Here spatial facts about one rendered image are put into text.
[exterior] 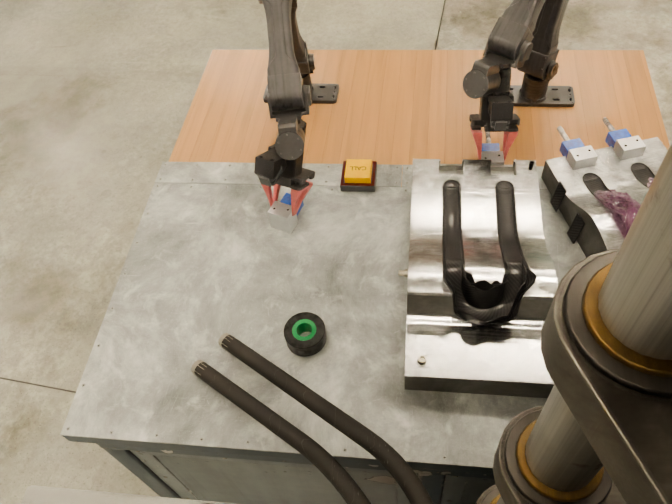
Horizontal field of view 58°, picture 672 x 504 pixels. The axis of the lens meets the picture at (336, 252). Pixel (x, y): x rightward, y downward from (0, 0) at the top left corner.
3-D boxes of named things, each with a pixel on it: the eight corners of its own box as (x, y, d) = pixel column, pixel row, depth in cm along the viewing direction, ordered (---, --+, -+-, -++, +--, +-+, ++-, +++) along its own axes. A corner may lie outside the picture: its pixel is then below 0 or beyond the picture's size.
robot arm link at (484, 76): (490, 106, 123) (511, 47, 116) (454, 90, 126) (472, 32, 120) (514, 96, 131) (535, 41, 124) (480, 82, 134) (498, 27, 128)
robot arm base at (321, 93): (333, 79, 153) (337, 61, 158) (257, 78, 156) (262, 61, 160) (336, 103, 160) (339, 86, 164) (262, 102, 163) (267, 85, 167)
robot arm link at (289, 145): (315, 157, 118) (307, 96, 112) (271, 162, 118) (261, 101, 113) (316, 139, 128) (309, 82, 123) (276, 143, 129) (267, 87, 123)
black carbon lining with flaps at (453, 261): (440, 186, 130) (442, 154, 123) (517, 187, 128) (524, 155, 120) (439, 328, 110) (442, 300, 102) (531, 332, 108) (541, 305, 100)
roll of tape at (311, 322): (333, 345, 118) (332, 336, 115) (296, 363, 116) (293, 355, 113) (316, 314, 122) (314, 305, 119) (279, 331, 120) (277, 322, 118)
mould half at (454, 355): (412, 186, 140) (413, 143, 129) (528, 188, 137) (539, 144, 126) (404, 389, 111) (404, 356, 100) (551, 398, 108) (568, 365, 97)
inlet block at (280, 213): (298, 186, 143) (294, 170, 139) (316, 192, 142) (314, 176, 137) (271, 227, 136) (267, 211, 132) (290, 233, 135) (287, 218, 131)
